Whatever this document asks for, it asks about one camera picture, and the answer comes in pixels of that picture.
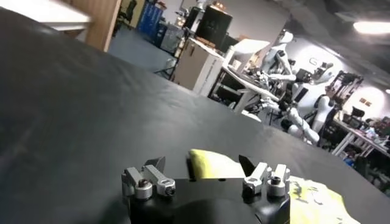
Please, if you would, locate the wooden partition screen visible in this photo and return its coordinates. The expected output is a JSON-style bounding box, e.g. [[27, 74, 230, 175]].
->
[[63, 0, 122, 52]]

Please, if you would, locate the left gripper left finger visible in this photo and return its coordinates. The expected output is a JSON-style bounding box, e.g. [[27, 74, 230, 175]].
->
[[121, 156, 177, 200]]

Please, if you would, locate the white standing desk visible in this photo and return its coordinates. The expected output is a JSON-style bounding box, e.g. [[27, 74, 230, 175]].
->
[[210, 65, 281, 115]]

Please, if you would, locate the white rectangular table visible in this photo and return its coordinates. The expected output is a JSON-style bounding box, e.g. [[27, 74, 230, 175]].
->
[[0, 0, 92, 32]]

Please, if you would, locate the white humanoid robot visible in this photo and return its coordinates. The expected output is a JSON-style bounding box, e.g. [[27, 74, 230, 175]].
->
[[258, 30, 336, 145]]

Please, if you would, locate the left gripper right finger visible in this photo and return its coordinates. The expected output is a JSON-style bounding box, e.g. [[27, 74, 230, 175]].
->
[[238, 154, 291, 198]]

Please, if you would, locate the tall white cardboard box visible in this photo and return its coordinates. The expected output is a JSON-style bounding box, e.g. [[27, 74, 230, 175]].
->
[[172, 38, 225, 97]]

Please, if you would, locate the yellow-green t-shirt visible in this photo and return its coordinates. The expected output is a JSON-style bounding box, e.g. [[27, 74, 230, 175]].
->
[[187, 149, 362, 224]]

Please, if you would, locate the white curved panel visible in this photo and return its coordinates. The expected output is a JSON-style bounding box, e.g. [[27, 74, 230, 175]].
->
[[224, 38, 272, 74]]

